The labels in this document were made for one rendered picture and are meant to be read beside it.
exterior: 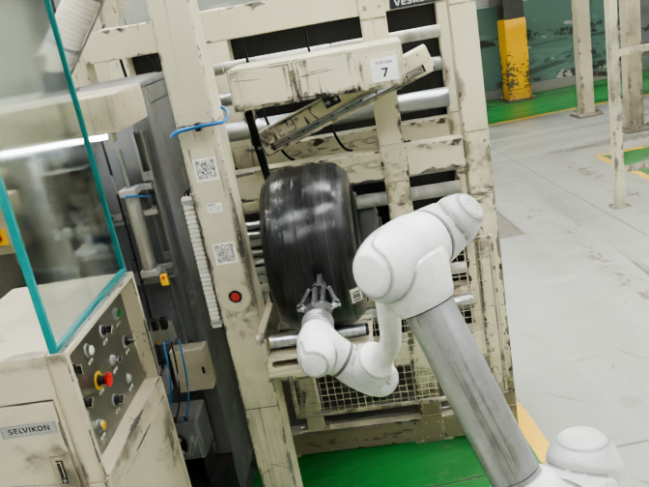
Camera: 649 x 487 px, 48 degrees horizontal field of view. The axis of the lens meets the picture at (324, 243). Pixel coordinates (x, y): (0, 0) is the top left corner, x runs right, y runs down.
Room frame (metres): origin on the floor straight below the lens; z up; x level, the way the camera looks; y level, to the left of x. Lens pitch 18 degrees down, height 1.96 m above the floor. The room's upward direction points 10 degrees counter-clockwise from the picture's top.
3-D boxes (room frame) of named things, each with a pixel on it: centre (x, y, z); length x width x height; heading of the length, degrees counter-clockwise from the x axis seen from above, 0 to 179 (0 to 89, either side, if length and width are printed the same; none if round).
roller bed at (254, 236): (2.77, 0.25, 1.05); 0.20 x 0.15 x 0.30; 84
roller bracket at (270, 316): (2.39, 0.25, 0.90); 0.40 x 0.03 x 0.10; 174
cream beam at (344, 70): (2.65, -0.09, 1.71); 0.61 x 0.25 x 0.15; 84
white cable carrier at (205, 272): (2.36, 0.41, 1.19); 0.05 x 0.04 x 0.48; 174
